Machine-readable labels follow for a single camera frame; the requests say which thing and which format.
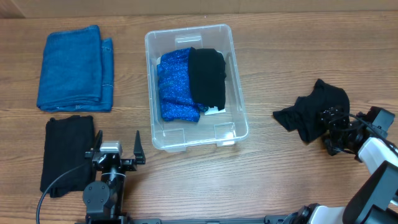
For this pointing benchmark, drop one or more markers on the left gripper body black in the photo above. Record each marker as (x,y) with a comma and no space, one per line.
(128,166)

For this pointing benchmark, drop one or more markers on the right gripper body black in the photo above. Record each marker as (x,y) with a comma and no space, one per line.
(333,123)

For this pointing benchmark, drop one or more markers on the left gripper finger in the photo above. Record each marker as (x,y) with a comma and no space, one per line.
(138,149)
(98,141)

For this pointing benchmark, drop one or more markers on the black cloth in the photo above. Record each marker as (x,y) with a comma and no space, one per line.
(303,116)
(207,74)
(65,168)

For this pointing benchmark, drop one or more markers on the blue sparkly cloth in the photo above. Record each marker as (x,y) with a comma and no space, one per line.
(176,102)

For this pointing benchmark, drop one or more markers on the clear plastic container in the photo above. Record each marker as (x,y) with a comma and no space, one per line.
(222,129)

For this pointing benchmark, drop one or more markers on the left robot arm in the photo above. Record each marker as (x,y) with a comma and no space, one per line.
(104,198)

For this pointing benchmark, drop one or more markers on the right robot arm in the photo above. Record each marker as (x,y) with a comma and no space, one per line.
(364,136)

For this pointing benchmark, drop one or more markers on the folded blue denim cloth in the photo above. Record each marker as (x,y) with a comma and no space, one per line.
(77,72)

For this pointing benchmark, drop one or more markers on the white paper label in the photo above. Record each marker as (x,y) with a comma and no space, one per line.
(214,110)

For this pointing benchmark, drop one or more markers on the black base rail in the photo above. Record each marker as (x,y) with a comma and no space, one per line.
(269,219)

